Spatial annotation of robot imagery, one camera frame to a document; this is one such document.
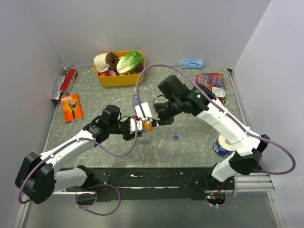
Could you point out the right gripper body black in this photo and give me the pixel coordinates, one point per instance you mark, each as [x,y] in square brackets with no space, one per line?
[166,112]

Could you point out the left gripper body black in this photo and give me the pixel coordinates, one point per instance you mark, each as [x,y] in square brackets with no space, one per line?
[121,128]

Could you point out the orange drink bottle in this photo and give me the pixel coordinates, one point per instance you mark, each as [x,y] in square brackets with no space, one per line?
[147,126]

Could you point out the clear blue water bottle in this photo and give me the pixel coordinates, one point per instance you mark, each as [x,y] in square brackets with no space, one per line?
[134,102]

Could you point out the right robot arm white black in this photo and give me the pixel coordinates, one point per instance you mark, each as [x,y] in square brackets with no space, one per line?
[203,104]

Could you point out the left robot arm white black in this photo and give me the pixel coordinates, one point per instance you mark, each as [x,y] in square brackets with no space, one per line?
[41,175]

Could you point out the yellow plastic basket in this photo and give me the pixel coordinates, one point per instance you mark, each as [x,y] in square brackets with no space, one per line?
[113,78]

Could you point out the blue tissue pack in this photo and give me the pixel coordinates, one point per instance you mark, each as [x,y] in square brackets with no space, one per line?
[191,65]

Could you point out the orange razor box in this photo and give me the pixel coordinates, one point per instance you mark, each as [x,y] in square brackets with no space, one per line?
[71,108]

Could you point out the red snack bag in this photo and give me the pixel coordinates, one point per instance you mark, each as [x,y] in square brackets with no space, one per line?
[214,82]

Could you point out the plush cabbage toy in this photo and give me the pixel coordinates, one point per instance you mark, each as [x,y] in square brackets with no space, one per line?
[129,62]

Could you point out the white blue can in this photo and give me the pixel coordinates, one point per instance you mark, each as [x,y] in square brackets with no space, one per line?
[222,147]

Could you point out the brown beige plush toy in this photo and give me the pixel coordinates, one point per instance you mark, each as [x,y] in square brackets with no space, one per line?
[106,61]

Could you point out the red box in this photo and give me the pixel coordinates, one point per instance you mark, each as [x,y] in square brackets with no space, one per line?
[69,81]

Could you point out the purple grey box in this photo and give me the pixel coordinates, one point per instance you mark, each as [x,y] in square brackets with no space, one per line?
[56,94]

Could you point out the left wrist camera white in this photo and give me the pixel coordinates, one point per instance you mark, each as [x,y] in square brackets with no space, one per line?
[136,124]

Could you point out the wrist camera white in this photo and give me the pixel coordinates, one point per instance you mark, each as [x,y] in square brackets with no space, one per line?
[148,112]
[136,124]

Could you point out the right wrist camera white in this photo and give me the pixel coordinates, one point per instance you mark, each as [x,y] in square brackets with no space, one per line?
[148,112]

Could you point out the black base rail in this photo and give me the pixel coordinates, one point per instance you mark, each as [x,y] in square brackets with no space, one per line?
[150,183]

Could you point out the aluminium frame rail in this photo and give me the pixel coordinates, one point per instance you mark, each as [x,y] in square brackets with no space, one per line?
[255,182]

